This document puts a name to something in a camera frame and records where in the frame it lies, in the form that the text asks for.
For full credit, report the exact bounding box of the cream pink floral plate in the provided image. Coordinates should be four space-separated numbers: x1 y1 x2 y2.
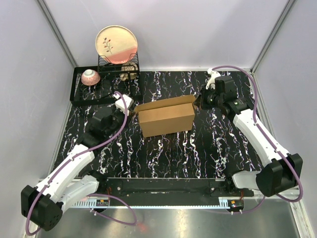
95 25 138 64

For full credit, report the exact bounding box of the pink white ceramic cup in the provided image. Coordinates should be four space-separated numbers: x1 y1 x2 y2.
81 69 101 86

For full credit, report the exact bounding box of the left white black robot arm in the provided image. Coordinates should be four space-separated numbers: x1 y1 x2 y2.
21 106 129 236

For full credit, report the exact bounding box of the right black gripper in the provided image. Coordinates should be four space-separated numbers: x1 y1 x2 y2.
193 85 223 111

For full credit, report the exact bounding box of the black wire dish rack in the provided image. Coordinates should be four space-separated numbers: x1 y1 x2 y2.
70 53 143 107

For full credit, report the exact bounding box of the black marble pattern mat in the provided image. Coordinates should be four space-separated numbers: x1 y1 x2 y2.
51 71 262 179

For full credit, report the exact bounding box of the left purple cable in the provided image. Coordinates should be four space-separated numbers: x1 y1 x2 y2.
25 91 138 236

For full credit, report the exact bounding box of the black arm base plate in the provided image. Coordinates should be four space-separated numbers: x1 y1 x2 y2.
94 178 254 198

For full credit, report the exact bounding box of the right small control box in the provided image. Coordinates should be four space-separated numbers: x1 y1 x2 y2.
229 199 244 210

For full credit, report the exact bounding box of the small control box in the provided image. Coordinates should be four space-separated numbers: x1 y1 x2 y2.
229 199 244 210
96 199 109 208

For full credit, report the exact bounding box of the beige ceramic cup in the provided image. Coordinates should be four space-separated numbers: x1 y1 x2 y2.
120 62 138 81

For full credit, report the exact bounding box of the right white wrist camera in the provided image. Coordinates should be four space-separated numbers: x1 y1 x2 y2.
206 68 221 90

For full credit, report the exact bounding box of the brown cardboard box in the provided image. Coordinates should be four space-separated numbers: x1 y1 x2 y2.
134 95 196 138

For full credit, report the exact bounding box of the slotted aluminium rail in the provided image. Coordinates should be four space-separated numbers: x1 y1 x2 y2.
72 194 229 209

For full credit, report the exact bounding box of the left small control box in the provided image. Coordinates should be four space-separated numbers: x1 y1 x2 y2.
96 199 109 208

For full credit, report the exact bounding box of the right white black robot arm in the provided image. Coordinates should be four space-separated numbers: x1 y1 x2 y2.
195 71 303 197

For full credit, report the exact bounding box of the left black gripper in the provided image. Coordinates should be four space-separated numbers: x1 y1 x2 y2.
106 104 136 137

